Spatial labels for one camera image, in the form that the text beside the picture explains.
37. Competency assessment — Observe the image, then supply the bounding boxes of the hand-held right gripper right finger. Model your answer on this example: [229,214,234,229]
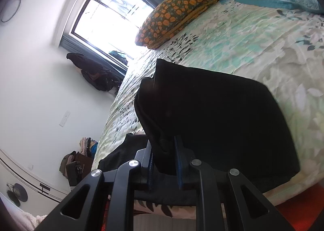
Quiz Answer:
[173,135,296,231]

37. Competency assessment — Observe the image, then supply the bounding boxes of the dark round object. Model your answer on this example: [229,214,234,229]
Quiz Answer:
[7,183,28,207]

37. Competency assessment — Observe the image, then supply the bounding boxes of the white wall socket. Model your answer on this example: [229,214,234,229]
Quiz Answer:
[59,110,71,127]

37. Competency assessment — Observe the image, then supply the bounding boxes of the white fluffy cloth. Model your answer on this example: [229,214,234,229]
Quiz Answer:
[14,211,50,231]

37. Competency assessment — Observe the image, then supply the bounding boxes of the sliding glass window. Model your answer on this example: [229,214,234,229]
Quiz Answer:
[72,0,159,59]

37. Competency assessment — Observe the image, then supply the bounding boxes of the pile of clothes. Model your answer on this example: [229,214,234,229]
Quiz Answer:
[59,137,99,178]

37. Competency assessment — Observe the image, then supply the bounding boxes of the narrow blue curtain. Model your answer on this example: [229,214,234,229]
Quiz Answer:
[59,33,128,77]

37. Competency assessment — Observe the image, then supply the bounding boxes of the round ceiling lamp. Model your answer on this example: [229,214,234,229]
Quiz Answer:
[0,0,22,23]

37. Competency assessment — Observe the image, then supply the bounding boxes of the bed with floral sheet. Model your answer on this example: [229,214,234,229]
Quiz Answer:
[91,0,324,221]

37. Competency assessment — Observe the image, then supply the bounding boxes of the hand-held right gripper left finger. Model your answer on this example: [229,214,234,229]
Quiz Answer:
[33,140,153,231]

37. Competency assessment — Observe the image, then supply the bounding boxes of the dark hanging clothes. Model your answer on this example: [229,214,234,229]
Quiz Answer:
[66,53,122,92]

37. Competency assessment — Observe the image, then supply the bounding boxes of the white wardrobe with black lines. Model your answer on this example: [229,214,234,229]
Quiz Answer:
[0,149,71,221]

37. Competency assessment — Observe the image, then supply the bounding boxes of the orange patterned pillow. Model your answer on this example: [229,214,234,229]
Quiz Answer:
[135,0,223,50]

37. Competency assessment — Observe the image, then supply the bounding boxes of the black pants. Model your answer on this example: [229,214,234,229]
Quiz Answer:
[97,58,302,207]

